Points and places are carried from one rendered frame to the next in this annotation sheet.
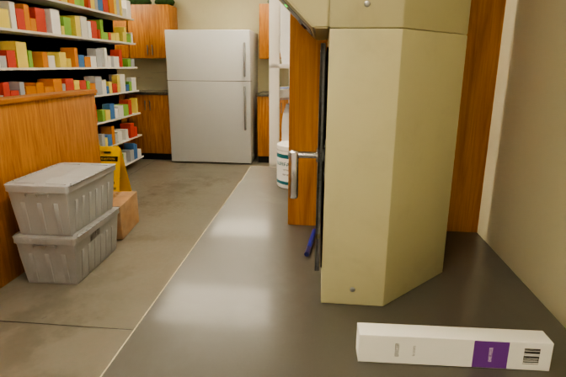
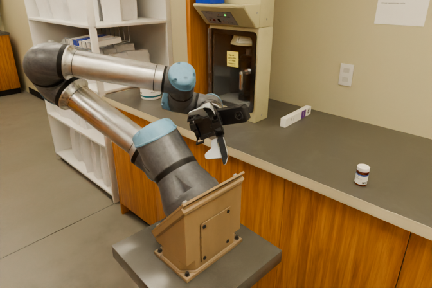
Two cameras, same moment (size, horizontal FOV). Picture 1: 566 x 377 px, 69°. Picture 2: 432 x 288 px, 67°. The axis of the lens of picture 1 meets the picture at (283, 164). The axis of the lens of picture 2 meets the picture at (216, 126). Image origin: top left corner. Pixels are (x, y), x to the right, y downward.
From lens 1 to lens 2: 1.31 m
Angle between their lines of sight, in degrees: 50
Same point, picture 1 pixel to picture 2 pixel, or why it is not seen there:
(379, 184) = (267, 76)
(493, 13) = not seen: hidden behind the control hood
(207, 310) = (236, 137)
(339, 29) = (261, 27)
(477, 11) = not seen: hidden behind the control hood
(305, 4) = (254, 20)
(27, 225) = not seen: outside the picture
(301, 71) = (195, 37)
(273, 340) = (264, 133)
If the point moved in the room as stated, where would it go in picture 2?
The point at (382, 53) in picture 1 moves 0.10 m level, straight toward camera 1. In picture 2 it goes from (269, 34) to (285, 36)
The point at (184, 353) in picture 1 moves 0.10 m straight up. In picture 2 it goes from (255, 144) to (256, 123)
